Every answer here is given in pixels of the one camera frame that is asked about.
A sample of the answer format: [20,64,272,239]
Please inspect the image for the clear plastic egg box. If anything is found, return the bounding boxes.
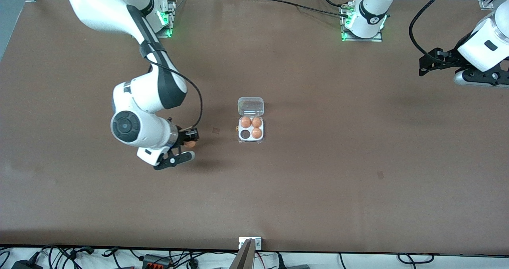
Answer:
[237,97,265,144]

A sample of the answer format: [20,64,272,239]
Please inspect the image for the black connector orange levers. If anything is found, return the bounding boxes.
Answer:
[142,254,172,269]

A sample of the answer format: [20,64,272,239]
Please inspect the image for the black power adapter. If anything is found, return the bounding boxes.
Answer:
[11,257,40,269]

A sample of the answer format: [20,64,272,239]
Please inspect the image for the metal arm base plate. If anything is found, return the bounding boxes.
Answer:
[153,0,176,37]
[341,2,383,43]

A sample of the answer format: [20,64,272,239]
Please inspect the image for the metal pole bracket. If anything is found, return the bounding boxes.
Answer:
[239,236,262,250]

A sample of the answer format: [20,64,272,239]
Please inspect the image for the grey camera pole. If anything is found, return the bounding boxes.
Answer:
[230,238,256,269]

